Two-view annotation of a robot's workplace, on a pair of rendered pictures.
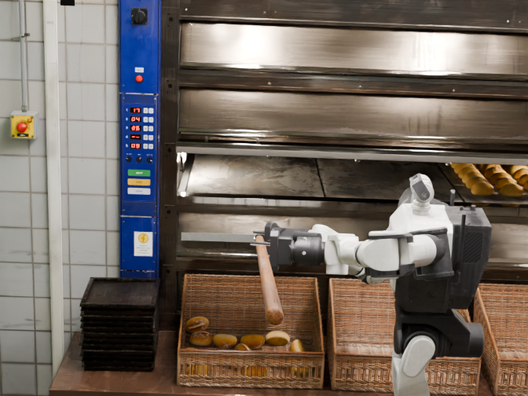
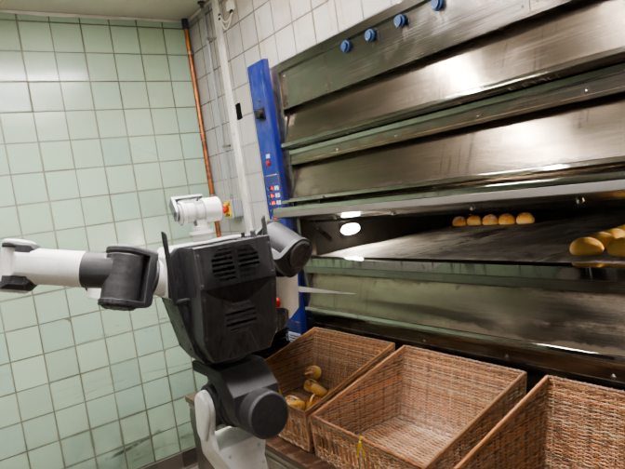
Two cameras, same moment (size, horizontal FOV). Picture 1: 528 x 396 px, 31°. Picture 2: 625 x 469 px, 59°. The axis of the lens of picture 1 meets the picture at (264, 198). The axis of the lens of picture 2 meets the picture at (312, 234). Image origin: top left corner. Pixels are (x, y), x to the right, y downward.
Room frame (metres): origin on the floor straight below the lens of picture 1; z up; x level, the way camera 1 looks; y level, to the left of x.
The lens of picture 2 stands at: (2.31, -1.90, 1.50)
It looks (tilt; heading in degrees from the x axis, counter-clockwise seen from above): 4 degrees down; 57
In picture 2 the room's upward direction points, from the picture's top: 8 degrees counter-clockwise
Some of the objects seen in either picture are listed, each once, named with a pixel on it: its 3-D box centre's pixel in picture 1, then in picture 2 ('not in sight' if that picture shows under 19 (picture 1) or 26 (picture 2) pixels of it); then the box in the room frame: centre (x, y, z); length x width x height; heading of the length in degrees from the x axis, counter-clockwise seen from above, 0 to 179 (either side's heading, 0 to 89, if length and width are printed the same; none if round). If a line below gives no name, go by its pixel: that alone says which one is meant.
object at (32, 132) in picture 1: (24, 125); (232, 208); (3.68, 0.95, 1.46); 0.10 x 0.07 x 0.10; 91
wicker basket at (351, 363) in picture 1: (399, 334); (415, 416); (3.49, -0.56, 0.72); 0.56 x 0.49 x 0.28; 90
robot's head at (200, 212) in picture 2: (421, 192); (200, 215); (2.89, -0.49, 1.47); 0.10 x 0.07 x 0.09; 177
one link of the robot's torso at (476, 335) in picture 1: (438, 331); (240, 392); (2.89, -0.59, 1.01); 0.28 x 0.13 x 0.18; 91
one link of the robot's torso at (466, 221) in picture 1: (436, 254); (219, 291); (2.88, -0.56, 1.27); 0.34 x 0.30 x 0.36; 177
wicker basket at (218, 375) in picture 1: (250, 328); (312, 380); (3.48, 0.03, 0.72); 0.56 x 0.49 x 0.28; 92
